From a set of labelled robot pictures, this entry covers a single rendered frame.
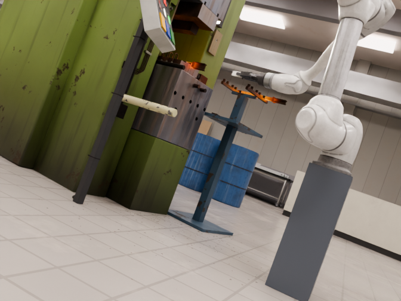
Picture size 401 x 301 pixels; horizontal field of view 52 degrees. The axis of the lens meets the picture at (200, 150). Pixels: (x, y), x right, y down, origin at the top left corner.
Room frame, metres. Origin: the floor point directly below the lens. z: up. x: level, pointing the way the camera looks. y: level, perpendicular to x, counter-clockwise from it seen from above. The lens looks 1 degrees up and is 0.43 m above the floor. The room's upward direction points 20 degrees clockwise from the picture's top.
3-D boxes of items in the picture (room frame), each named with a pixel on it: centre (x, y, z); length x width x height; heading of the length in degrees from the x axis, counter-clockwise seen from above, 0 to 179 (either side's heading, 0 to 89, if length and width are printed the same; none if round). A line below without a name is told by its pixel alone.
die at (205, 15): (2.79, 0.42, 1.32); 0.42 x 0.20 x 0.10; 55
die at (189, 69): (2.79, 0.42, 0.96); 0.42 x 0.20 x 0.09; 55
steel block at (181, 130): (2.84, 0.40, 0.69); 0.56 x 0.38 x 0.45; 55
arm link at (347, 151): (1.96, -0.61, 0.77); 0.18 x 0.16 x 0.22; 128
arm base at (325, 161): (1.98, -0.63, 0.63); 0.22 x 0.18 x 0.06; 159
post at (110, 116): (2.17, 0.51, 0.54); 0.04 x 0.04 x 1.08; 55
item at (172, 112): (2.34, 0.38, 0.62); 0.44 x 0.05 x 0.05; 55
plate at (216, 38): (3.00, 0.18, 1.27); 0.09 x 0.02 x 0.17; 145
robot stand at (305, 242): (1.96, -0.62, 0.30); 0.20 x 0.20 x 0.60; 69
